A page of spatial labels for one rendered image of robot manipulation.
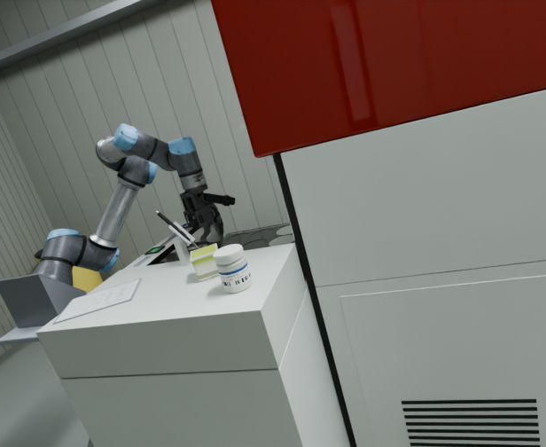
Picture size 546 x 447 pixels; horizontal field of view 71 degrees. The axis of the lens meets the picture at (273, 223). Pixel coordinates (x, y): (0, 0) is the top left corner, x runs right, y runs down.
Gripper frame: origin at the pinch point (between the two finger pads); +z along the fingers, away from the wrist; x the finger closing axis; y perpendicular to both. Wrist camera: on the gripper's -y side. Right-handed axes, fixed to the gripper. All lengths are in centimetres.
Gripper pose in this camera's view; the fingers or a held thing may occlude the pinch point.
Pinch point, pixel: (220, 243)
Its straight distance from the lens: 126.0
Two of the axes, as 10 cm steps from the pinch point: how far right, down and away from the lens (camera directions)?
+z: 2.6, 9.2, 2.8
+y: -6.8, 3.8, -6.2
